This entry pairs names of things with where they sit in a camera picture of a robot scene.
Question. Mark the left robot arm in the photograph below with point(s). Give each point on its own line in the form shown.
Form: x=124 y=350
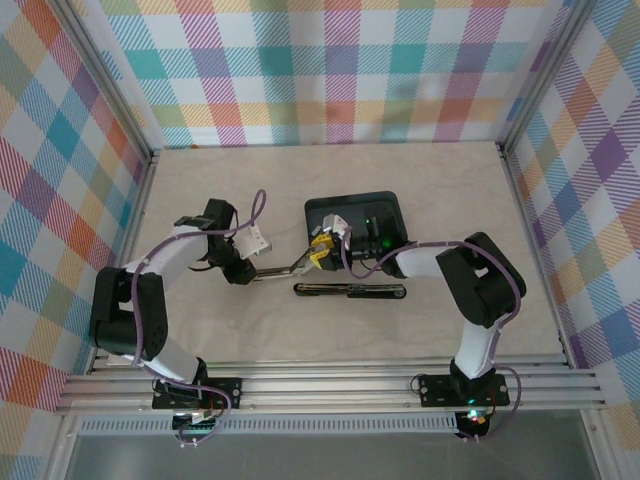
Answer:
x=165 y=255

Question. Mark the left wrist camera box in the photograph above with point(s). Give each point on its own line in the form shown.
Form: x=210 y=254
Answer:
x=252 y=242

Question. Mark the aluminium corner post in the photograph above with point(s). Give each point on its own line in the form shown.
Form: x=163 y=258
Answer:
x=545 y=75
x=105 y=75

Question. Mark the black stapler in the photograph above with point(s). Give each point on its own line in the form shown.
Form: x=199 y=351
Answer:
x=370 y=291

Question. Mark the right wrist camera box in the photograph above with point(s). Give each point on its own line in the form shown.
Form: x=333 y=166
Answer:
x=336 y=224

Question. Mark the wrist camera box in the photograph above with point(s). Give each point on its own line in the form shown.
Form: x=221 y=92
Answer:
x=252 y=242
x=336 y=224

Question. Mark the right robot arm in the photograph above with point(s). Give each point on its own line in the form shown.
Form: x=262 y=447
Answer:
x=480 y=280

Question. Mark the aluminium side rail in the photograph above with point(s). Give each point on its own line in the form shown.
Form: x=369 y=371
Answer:
x=135 y=225
x=536 y=250

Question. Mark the dark grey plastic tray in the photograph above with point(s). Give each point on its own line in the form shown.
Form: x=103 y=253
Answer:
x=340 y=205

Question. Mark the long aluminium base rail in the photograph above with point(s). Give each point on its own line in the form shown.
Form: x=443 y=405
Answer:
x=325 y=387

